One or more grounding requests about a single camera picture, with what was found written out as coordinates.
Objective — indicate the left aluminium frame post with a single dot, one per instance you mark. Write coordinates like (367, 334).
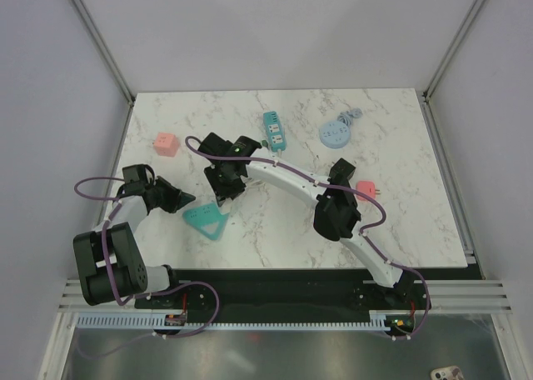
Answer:
(103, 50)

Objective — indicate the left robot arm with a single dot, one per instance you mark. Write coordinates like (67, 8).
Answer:
(109, 263)

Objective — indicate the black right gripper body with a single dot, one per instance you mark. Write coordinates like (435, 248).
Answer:
(221, 185)

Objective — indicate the blue rectangular power strip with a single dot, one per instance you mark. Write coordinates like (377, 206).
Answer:
(274, 132)

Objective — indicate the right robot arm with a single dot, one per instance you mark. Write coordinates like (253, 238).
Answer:
(331, 198)

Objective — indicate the pink cube socket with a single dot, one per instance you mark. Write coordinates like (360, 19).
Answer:
(166, 144)

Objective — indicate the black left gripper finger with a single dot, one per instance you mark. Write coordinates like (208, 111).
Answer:
(179, 200)
(167, 191)

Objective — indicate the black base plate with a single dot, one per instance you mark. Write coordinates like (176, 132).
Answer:
(280, 295)

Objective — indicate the white cable duct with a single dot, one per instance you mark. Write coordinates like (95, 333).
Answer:
(163, 321)

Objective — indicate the black cube charger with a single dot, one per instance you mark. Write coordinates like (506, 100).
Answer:
(341, 173)

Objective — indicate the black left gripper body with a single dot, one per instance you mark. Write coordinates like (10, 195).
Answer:
(157, 192)

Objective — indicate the right aluminium frame post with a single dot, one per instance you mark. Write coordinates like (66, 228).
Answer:
(467, 23)

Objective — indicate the aluminium frame post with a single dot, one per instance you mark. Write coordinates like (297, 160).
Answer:
(467, 23)
(103, 50)

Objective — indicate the teal triangular power strip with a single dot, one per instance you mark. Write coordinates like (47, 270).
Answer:
(207, 219)

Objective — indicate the pink plug adapter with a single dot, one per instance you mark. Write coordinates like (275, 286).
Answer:
(368, 188)

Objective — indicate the blue round power strip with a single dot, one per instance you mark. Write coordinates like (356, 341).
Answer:
(334, 134)

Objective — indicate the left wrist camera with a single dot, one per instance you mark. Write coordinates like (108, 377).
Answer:
(137, 178)

